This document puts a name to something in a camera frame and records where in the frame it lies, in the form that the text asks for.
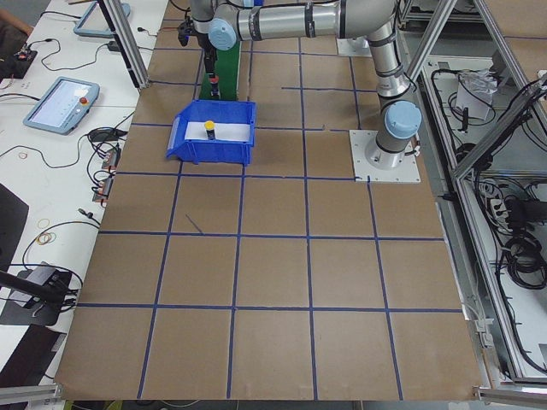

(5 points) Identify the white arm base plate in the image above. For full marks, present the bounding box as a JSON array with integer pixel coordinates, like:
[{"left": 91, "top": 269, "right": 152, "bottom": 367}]
[
  {"left": 337, "top": 37, "right": 372, "bottom": 57},
  {"left": 350, "top": 130, "right": 421, "bottom": 184}
]

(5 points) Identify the green conveyor belt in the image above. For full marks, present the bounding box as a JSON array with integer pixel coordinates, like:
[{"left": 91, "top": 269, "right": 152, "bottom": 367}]
[{"left": 199, "top": 43, "right": 240, "bottom": 101}]

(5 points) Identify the far teach pendant tablet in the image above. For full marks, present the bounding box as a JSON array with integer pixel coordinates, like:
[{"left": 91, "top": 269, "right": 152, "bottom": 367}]
[{"left": 73, "top": 1, "right": 113, "bottom": 38}]

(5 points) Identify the teach pendant tablet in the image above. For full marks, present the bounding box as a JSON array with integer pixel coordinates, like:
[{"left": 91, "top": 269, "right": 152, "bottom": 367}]
[
  {"left": 23, "top": 77, "right": 100, "bottom": 135},
  {"left": 73, "top": 1, "right": 113, "bottom": 38}
]

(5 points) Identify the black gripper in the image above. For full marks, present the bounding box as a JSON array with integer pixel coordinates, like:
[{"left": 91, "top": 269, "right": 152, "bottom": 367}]
[{"left": 197, "top": 33, "right": 216, "bottom": 78}]

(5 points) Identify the blue left storage bin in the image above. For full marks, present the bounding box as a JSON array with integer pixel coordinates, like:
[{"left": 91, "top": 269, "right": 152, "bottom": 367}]
[{"left": 166, "top": 100, "right": 256, "bottom": 166}]

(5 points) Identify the black camera stand base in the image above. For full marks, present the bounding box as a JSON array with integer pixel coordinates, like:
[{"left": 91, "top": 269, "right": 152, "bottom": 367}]
[{"left": 1, "top": 264, "right": 71, "bottom": 326}]

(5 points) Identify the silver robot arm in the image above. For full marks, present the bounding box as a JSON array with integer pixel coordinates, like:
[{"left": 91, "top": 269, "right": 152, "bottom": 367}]
[{"left": 178, "top": 0, "right": 422, "bottom": 171}]

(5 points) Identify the red push button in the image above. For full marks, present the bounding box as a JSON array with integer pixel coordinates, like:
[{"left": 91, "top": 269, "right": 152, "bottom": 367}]
[{"left": 209, "top": 75, "right": 221, "bottom": 99}]

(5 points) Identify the white crumpled paper box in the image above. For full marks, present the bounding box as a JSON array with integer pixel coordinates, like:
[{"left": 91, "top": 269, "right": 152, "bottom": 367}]
[{"left": 456, "top": 69, "right": 497, "bottom": 120}]

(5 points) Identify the aluminium frame post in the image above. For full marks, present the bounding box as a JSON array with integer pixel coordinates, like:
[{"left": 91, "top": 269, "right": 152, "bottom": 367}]
[{"left": 98, "top": 0, "right": 150, "bottom": 90}]

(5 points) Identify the yellow push button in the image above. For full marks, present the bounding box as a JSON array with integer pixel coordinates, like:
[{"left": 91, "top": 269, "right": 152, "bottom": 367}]
[{"left": 203, "top": 120, "right": 215, "bottom": 140}]

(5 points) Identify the white foam pad left bin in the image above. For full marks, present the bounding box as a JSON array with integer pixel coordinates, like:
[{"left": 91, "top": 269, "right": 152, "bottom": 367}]
[{"left": 184, "top": 121, "right": 251, "bottom": 142}]

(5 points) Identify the near teach pendant tablet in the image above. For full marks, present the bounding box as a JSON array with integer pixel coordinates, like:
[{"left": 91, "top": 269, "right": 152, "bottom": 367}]
[{"left": 23, "top": 77, "right": 100, "bottom": 135}]

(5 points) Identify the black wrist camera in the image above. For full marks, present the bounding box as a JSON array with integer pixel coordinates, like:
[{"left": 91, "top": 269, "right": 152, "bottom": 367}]
[{"left": 177, "top": 20, "right": 194, "bottom": 47}]

